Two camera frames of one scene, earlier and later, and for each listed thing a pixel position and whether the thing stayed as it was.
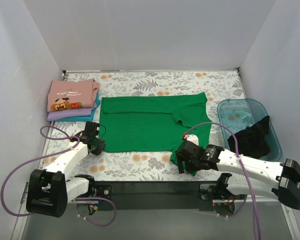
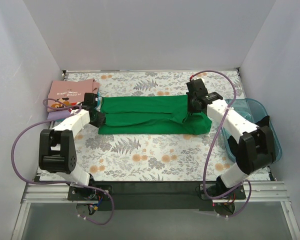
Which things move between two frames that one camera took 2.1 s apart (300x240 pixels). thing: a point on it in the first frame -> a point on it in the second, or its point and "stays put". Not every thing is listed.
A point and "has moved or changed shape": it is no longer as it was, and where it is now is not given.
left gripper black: [99, 146] -> [99, 119]
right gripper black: [183, 157] -> [191, 105]
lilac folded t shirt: [54, 115] stays put
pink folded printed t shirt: [71, 94] stays put
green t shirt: [154, 123] has moved or changed shape
